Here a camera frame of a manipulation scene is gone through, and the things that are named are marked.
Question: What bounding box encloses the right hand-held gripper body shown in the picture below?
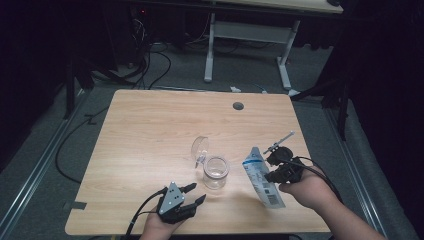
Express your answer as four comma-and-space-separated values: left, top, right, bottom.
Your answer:
262, 130, 306, 185

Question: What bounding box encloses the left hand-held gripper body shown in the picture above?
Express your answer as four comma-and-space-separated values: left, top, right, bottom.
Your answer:
155, 181, 198, 225

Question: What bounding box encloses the white and blue milk pouch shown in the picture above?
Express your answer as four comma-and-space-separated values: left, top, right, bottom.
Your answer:
241, 146, 287, 210

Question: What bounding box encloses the glass jar with hinged lid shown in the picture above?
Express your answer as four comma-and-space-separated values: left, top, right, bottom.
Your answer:
190, 135, 231, 191

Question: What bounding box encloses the person's right hand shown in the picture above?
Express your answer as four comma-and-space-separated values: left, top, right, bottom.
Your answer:
278, 165, 337, 211

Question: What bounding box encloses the person's left hand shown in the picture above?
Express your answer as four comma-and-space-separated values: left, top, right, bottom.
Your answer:
139, 208, 185, 240

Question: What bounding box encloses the black metal stand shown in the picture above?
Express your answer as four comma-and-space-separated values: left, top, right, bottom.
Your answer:
62, 53, 96, 121
292, 74, 355, 142

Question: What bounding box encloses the grey tape strip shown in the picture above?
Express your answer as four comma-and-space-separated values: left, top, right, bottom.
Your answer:
63, 200, 88, 211

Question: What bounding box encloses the left hand-held gripper cable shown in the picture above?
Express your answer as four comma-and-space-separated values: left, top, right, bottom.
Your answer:
124, 186, 168, 240

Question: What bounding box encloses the hand-held gripper cable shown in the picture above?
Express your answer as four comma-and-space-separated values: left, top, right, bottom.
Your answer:
275, 155, 344, 204
124, 186, 168, 240

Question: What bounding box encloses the right hand-held gripper cable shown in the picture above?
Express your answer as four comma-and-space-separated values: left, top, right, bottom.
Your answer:
275, 155, 344, 204

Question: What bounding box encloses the metal floor rail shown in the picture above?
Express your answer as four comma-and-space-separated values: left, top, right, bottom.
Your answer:
0, 89, 92, 240
324, 106, 390, 240

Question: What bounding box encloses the long black floor cable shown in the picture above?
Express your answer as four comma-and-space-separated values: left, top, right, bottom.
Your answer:
54, 105, 112, 185

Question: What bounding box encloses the bundle of black cables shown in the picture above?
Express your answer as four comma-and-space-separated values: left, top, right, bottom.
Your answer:
128, 16, 173, 91

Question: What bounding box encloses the white metal frame desk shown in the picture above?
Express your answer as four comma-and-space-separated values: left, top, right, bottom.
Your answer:
203, 0, 344, 92

